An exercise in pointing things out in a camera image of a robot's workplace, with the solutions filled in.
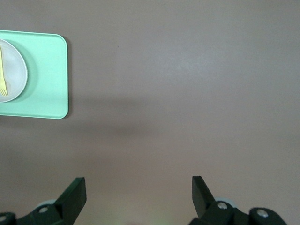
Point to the round white plate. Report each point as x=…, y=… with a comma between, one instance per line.
x=15, y=70

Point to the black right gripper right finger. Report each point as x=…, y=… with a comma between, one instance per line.
x=206, y=206

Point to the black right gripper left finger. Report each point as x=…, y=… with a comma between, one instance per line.
x=65, y=204

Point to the light green rectangular tray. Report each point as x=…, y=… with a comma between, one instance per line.
x=49, y=77

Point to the yellow plastic fork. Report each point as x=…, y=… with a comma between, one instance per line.
x=2, y=77

